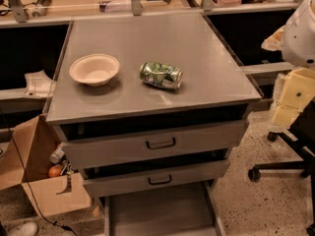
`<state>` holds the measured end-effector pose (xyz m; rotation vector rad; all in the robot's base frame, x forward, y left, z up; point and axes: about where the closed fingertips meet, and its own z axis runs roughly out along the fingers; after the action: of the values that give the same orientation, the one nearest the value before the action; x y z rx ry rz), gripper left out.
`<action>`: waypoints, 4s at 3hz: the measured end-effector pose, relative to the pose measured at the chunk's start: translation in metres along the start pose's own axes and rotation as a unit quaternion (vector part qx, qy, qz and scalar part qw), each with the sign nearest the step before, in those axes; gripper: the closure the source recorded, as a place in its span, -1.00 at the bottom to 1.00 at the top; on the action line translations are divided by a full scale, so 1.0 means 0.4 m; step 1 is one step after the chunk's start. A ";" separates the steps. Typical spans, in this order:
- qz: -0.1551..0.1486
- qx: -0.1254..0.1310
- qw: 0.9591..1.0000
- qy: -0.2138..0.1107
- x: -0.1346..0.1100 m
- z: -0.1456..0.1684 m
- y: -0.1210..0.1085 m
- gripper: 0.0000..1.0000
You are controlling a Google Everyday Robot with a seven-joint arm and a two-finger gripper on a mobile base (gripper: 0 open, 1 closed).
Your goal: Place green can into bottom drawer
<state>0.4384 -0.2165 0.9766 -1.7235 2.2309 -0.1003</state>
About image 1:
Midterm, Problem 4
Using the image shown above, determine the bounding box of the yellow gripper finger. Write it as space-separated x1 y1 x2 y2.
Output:
268 68 315 133

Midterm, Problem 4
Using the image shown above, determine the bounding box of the crushed green soda can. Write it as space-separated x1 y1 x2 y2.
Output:
140 62 183 89

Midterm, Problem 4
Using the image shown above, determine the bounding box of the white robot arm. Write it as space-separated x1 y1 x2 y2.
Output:
261 0 315 133

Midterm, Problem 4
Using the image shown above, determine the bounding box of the grey metal drawer cabinet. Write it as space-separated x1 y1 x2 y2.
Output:
47 13 260 236

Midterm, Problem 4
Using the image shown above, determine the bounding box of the grey bottom drawer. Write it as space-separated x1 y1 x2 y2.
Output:
104 181 226 236

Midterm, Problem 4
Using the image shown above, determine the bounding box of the grey drawer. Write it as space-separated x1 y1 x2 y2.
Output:
83 159 230 198
104 181 226 236
61 119 248 169

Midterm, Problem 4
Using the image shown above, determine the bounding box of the grey top drawer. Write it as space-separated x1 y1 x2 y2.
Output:
61 119 248 169

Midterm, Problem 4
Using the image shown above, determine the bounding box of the grey middle drawer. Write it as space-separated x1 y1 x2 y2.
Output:
83 159 230 198

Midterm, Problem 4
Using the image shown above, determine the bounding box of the black office chair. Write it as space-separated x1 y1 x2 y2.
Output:
248 101 315 236

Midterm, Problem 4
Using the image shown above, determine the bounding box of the beige paper bowl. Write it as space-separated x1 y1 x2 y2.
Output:
69 54 120 87

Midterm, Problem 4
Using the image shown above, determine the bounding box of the small bottle in box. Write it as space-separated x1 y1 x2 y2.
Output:
49 147 65 164

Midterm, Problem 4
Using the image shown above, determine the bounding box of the orange fruit in box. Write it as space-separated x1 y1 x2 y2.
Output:
48 165 62 178

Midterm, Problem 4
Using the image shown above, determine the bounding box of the white curved plastic part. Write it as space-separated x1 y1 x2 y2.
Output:
23 71 56 98

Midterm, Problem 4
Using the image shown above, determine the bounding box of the black white handheld tool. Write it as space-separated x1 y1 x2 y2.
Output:
31 0 52 17

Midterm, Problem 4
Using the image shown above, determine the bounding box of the brown cardboard box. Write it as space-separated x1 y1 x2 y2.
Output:
0 115 92 216

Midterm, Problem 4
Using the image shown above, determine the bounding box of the white shoe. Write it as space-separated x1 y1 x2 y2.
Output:
8 222 38 236

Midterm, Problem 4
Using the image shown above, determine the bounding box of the grey metal post left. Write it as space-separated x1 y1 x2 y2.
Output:
8 0 29 23

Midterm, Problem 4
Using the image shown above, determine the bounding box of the black power cable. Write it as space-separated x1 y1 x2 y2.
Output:
0 108 79 236

